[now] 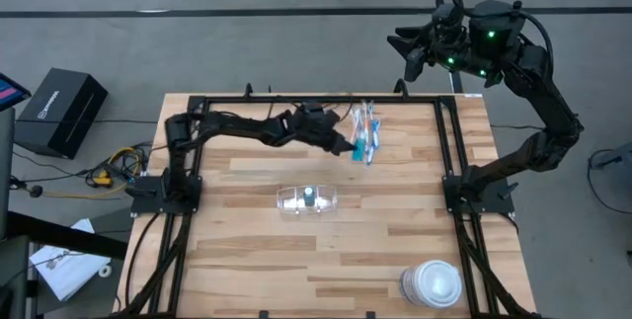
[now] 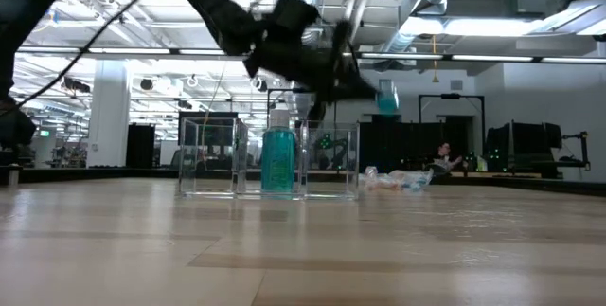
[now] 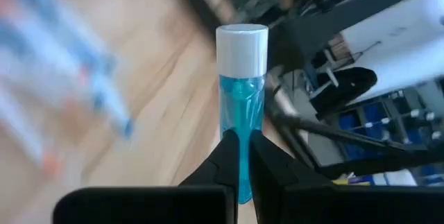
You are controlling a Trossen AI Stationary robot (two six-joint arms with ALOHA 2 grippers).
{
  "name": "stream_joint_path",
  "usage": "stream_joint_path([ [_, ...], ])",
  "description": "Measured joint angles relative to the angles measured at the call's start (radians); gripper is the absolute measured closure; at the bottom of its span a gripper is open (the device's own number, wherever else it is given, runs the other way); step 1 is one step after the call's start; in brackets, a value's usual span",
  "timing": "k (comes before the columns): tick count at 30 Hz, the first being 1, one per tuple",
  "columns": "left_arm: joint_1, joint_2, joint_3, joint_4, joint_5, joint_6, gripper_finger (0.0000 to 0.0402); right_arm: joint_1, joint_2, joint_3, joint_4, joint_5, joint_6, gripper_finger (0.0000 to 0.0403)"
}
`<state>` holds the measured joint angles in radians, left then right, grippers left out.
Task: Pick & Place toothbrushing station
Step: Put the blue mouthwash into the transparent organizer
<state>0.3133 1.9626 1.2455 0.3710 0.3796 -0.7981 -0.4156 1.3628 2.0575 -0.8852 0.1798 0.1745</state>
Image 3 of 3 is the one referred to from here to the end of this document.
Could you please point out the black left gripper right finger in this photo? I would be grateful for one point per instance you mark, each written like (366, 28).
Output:
(295, 199)

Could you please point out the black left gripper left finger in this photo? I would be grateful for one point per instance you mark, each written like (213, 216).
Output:
(208, 199)

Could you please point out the blue toothbrush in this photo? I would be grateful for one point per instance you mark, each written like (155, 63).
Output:
(10, 36)
(126, 128)

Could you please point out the blue mouthwash bottle white cap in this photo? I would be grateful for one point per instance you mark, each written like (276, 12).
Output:
(241, 54)

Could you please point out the orange toothbrush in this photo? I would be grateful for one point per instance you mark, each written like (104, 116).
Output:
(52, 165)

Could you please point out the blue storage bins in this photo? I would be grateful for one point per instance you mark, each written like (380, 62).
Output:
(350, 147)

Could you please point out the black rounded object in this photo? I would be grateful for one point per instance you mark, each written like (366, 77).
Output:
(347, 88)

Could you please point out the white panel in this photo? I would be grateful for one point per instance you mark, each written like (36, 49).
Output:
(399, 43)

